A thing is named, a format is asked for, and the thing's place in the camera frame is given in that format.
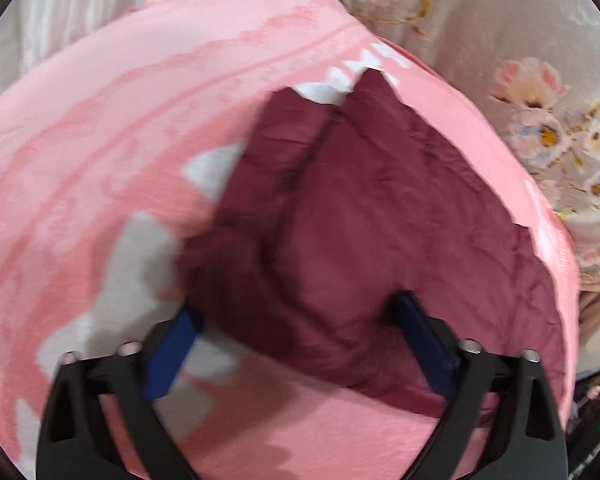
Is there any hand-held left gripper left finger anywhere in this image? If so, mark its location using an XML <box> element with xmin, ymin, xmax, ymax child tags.
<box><xmin>36</xmin><ymin>307</ymin><xmax>204</xmax><ymax>480</ymax></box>

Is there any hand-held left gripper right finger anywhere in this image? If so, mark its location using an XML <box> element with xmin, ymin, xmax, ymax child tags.
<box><xmin>390</xmin><ymin>290</ymin><xmax>569</xmax><ymax>480</ymax></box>

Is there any maroon puffer jacket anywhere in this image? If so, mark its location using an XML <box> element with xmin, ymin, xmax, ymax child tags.
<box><xmin>177</xmin><ymin>71</ymin><xmax>569</xmax><ymax>418</ymax></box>

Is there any dark device with green light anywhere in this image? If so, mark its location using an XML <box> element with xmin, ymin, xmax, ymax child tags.
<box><xmin>564</xmin><ymin>366</ymin><xmax>600</xmax><ymax>467</ymax></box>

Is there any pink printed blanket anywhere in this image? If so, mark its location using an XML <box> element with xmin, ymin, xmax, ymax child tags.
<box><xmin>0</xmin><ymin>0</ymin><xmax>582</xmax><ymax>480</ymax></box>

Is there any grey floral sheet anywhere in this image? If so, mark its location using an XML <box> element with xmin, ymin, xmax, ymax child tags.
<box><xmin>285</xmin><ymin>0</ymin><xmax>600</xmax><ymax>292</ymax></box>

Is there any grey satin curtain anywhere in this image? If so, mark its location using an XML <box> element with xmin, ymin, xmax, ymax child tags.
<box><xmin>0</xmin><ymin>0</ymin><xmax>221</xmax><ymax>111</ymax></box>

